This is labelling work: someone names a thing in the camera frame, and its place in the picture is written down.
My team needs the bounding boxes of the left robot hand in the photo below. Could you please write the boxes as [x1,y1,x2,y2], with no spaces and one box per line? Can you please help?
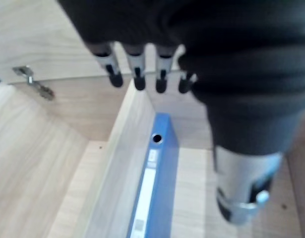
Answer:
[57,0,305,225]

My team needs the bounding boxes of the blue folder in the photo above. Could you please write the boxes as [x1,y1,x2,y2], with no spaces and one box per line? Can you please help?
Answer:
[125,112,180,238]

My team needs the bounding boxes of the light wood cabinet door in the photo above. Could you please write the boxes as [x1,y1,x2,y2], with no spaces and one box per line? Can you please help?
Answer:
[0,0,186,86]

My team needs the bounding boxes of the metal cabinet door hinge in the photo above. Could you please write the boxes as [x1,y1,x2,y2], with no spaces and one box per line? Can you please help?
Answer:
[12,65,56,101]

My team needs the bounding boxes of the light wood cabinet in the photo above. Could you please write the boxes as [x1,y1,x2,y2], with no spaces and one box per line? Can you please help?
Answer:
[0,71,305,238]

